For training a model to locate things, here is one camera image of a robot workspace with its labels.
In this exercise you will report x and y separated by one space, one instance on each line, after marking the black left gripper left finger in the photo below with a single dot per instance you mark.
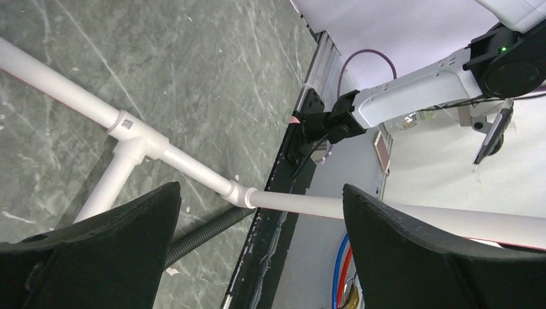
111 260

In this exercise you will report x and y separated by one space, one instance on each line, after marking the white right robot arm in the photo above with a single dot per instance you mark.
445 51

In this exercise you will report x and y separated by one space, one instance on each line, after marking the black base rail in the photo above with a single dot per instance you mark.
259 268

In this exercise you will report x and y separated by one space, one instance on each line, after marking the white PVC pipe frame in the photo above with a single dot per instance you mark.
137 140

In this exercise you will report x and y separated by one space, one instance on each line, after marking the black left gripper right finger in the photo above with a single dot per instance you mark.
402 262

